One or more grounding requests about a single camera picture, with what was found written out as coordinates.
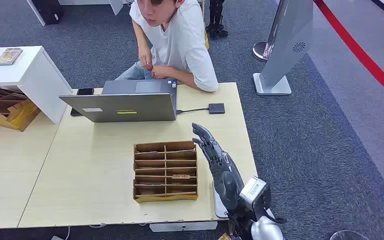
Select stack of patterned cards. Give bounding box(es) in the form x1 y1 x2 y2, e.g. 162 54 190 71
0 47 24 66

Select person's right hand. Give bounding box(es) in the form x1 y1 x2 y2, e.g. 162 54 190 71
138 46 153 71

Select brown and yellow cardboard organizer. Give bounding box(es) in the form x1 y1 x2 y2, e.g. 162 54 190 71
0 87 42 133

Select chrome stanchion post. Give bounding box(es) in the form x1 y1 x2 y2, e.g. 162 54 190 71
252 0 289 63

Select grey laptop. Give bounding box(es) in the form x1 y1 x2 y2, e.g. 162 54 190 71
59 78 178 123

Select black computer case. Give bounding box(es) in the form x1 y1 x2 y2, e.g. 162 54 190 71
32 0 64 26

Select black laptop cable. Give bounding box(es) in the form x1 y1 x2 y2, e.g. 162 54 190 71
176 107 210 115

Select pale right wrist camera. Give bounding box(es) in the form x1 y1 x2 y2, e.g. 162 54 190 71
239 176 272 216

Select transparent round dome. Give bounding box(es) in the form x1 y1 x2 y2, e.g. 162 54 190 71
329 230 371 240

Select long red strip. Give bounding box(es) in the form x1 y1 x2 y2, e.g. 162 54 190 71
313 0 384 110

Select black robot feet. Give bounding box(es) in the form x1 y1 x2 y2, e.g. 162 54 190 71
206 0 229 38

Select grey kiosk stand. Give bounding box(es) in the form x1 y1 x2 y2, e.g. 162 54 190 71
253 0 314 97

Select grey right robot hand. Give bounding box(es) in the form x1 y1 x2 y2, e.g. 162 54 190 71
191 122 246 216

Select person's left hand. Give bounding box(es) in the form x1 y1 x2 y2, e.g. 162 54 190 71
151 65 171 80

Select person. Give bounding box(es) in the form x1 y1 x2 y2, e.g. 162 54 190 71
115 0 220 93

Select small black box device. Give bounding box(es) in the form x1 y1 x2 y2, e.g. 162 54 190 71
208 102 226 115

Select white table frame bar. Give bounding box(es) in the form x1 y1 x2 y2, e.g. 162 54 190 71
149 221 218 233

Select white cabinet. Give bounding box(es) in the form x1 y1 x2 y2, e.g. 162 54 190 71
0 45 73 125

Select brown cardboard card organizer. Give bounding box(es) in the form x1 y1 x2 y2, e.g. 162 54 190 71
132 140 199 204

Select white desk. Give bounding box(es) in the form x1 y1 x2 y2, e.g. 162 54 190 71
26 0 124 27

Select black smartphone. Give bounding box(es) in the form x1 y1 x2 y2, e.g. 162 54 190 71
70 87 95 117

